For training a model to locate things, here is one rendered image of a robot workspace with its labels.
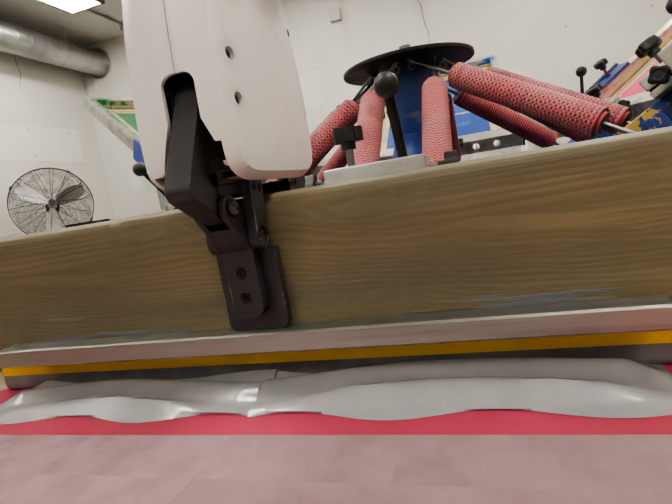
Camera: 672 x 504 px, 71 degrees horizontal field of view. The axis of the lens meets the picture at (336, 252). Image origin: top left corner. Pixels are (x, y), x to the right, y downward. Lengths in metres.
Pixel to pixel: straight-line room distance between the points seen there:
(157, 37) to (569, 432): 0.22
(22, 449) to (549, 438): 0.23
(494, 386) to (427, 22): 4.45
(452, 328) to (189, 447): 0.12
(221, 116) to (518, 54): 4.36
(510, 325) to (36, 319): 0.27
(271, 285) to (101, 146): 5.73
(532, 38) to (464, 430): 4.42
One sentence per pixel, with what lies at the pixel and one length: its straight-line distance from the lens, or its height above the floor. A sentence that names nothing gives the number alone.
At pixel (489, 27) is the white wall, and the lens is 4.57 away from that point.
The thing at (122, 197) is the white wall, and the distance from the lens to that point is 5.80.
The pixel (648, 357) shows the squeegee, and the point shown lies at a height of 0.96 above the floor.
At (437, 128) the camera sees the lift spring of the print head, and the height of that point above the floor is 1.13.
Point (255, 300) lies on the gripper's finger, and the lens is 0.23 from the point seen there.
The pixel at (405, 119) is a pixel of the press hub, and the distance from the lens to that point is 1.11.
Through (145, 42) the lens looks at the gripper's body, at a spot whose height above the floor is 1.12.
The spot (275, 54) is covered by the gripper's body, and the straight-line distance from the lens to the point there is 0.25.
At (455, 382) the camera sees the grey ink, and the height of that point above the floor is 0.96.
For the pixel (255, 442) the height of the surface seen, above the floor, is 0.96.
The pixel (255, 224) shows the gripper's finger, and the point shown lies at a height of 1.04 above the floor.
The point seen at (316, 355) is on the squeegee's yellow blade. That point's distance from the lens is 0.25.
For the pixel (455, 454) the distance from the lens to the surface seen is 0.18.
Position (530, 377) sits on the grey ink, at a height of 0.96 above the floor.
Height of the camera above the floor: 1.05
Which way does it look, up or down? 7 degrees down
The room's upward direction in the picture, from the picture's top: 9 degrees counter-clockwise
